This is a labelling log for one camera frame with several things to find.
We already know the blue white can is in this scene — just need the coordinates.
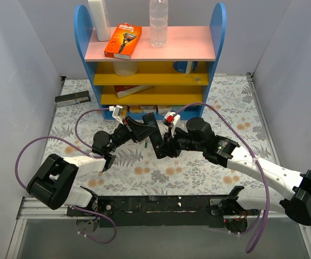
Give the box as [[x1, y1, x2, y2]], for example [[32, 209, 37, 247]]
[[173, 61, 198, 74]]

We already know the white orange small box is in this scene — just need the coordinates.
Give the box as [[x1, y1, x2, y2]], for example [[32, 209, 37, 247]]
[[157, 105, 172, 116]]

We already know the red white flat box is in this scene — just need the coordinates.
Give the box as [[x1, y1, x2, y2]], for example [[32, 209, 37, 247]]
[[114, 85, 154, 99]]

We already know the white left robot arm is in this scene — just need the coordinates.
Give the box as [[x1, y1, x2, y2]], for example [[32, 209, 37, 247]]
[[26, 113, 159, 216]]

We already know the black rectangular box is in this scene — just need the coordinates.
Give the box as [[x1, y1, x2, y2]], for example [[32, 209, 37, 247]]
[[55, 91, 91, 107]]

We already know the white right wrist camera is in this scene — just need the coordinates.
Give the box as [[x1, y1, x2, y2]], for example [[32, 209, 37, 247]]
[[163, 112, 180, 138]]

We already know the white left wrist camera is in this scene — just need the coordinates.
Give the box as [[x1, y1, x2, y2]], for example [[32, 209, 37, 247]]
[[109, 105, 127, 124]]

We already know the blue shelf unit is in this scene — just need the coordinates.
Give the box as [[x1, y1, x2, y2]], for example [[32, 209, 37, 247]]
[[73, 3, 227, 120]]

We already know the clear plastic water bottle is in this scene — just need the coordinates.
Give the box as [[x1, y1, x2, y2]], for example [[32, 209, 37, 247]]
[[149, 0, 168, 48]]

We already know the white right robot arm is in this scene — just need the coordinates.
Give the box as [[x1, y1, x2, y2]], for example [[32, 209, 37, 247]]
[[157, 112, 311, 226]]

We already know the black tv remote control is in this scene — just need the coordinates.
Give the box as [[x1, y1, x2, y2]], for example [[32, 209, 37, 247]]
[[142, 113, 164, 151]]

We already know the floral table mat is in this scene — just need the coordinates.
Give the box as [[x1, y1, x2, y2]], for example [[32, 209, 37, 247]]
[[33, 77, 284, 197]]

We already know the white tall bottle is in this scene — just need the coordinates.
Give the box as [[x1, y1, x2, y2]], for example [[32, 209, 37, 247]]
[[88, 0, 111, 42]]

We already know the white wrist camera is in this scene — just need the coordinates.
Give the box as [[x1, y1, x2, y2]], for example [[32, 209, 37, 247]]
[[163, 112, 180, 138], [109, 105, 127, 124]]

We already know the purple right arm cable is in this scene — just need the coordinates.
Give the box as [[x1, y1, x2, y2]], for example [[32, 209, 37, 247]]
[[175, 102, 271, 254]]

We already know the orange razor box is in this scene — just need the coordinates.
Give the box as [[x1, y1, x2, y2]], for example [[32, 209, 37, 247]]
[[104, 23, 142, 60]]

